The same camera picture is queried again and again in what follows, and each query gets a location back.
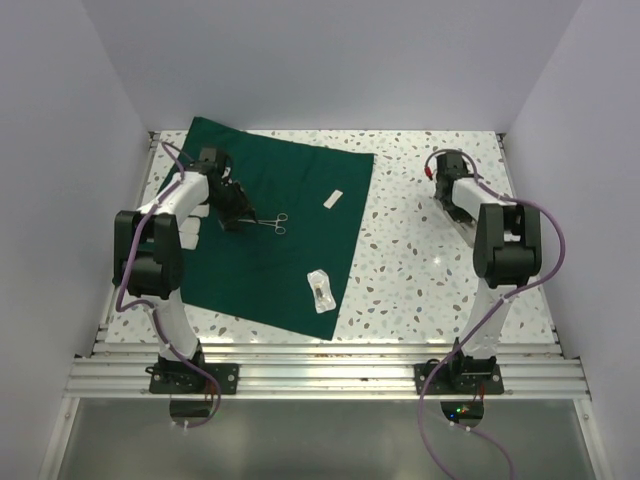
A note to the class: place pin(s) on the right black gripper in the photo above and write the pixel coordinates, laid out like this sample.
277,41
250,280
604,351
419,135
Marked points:
449,210

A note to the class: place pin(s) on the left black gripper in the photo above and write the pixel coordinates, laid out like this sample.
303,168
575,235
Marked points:
241,207

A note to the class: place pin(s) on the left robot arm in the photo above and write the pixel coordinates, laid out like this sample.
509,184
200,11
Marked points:
148,253

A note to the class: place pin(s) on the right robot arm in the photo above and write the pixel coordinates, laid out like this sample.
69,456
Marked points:
506,254

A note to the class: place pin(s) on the green surgical cloth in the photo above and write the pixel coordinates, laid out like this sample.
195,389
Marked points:
255,274

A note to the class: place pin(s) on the clear plastic blister pack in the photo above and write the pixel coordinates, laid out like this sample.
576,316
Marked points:
319,283

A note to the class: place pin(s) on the metal instrument tray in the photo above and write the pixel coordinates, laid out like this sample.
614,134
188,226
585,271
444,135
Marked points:
463,217

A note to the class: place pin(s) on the white gauze pad bottom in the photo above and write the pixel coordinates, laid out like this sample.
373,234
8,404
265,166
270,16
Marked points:
188,241

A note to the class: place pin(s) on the small white paper packet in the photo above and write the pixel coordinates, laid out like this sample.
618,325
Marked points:
332,199

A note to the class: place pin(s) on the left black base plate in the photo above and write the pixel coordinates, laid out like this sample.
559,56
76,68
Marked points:
186,381

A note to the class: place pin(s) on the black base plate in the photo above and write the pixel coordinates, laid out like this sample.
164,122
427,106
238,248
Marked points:
446,383
186,381

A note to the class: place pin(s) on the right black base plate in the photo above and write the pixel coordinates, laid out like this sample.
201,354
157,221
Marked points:
446,383

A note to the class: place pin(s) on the aluminium mounting rail frame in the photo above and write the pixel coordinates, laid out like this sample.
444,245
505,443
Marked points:
347,408

